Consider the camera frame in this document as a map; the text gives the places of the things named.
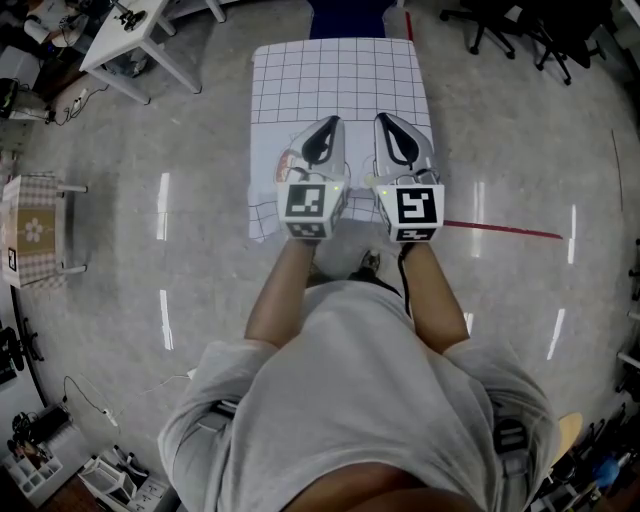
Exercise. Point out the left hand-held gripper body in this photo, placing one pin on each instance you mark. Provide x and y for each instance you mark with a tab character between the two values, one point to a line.
305	200

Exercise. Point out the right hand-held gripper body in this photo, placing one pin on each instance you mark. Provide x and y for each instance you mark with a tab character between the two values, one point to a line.
415	205

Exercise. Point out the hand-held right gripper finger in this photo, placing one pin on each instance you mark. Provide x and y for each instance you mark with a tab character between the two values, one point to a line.
380	150
424	152

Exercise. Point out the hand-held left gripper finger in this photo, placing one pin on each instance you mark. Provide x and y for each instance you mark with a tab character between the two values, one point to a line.
340	150
297	152

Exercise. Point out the person's left forearm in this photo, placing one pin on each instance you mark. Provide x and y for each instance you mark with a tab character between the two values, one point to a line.
280	295

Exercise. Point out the person's right forearm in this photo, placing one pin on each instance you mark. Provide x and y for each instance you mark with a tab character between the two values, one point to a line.
435	300

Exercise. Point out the person's patterned shoe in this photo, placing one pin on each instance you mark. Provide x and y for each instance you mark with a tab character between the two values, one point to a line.
371	261

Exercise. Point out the blue chair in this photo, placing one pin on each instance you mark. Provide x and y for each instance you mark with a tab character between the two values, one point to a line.
345	17

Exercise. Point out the black office chair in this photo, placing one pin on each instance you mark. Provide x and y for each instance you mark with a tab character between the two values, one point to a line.
480	30
20	345
565	40

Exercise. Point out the person's white t-shirt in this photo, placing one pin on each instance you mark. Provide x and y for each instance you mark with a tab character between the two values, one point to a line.
360	390

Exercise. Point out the large white power strip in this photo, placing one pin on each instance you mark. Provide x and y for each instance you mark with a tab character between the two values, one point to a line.
191	374

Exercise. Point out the white table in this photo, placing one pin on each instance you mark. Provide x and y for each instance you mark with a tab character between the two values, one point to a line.
112	47

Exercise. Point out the white floor power strip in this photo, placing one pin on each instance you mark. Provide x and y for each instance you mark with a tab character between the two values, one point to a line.
80	100

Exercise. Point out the small checkered side table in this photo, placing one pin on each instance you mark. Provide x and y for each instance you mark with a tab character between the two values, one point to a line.
75	189

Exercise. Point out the beige checked cloth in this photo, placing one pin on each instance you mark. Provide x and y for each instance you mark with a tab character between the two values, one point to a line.
32	230

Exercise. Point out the wooden round stool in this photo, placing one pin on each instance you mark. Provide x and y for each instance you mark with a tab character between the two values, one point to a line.
570	435

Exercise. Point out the white paper roll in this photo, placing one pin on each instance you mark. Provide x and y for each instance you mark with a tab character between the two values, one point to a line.
36	31

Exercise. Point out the small white power strip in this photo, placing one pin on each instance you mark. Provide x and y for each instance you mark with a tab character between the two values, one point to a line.
111	417

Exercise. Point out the black white marker card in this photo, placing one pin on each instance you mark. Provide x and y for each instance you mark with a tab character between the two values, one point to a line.
11	259

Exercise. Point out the white printed boxes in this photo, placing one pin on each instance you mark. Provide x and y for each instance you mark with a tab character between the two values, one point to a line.
150	495

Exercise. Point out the white compartment tray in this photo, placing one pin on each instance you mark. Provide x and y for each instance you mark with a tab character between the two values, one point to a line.
32	475

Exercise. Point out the white frame rack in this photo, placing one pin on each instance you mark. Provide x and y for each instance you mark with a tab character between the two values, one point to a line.
107	475

